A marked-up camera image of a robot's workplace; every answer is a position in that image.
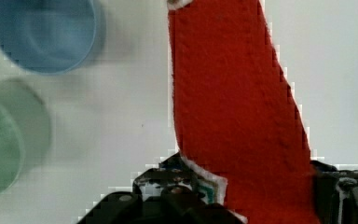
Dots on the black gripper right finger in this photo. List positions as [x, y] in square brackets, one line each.
[335, 194]

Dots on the blue cup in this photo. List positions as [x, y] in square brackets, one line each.
[51, 37]

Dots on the red plush ketchup bottle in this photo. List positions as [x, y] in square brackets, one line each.
[233, 110]

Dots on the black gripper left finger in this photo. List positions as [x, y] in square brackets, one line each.
[172, 193]

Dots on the green mug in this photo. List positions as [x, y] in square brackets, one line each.
[25, 130]

